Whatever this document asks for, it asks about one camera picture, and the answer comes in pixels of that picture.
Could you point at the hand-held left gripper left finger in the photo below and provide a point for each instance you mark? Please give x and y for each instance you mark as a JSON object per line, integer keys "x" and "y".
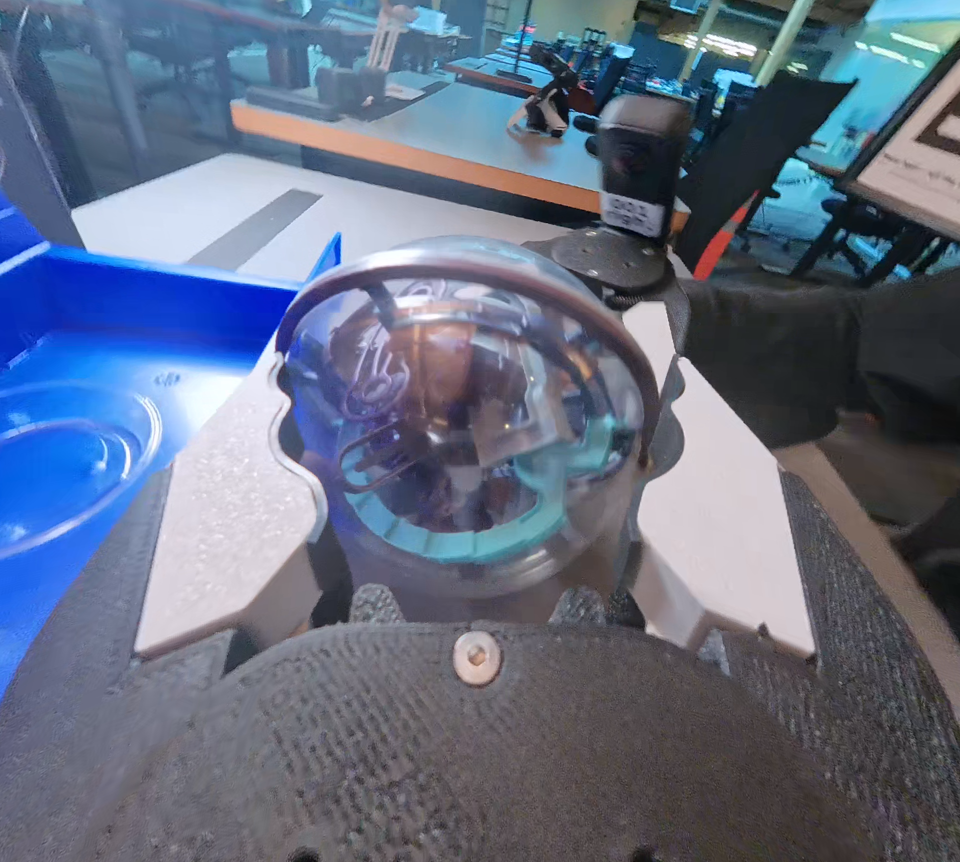
{"x": 225, "y": 532}

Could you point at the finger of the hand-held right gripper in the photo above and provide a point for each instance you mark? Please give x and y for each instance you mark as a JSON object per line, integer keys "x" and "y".
{"x": 660, "y": 337}

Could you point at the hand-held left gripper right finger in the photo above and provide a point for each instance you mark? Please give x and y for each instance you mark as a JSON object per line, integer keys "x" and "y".
{"x": 720, "y": 532}

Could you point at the clear maze ball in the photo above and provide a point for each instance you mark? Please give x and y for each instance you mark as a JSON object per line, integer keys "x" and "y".
{"x": 465, "y": 412}

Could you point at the person's right forearm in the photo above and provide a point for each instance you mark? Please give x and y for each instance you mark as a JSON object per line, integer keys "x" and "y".
{"x": 810, "y": 352}

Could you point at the black fabric panel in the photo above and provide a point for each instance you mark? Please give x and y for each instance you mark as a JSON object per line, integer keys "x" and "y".
{"x": 773, "y": 149}

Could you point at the blue plastic tray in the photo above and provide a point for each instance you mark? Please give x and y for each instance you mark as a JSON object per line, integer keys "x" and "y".
{"x": 90, "y": 397}

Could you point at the wooden edged desk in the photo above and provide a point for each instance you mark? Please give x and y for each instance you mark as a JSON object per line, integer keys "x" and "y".
{"x": 450, "y": 134}

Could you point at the person's black clothing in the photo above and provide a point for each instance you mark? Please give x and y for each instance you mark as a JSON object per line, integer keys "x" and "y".
{"x": 938, "y": 562}

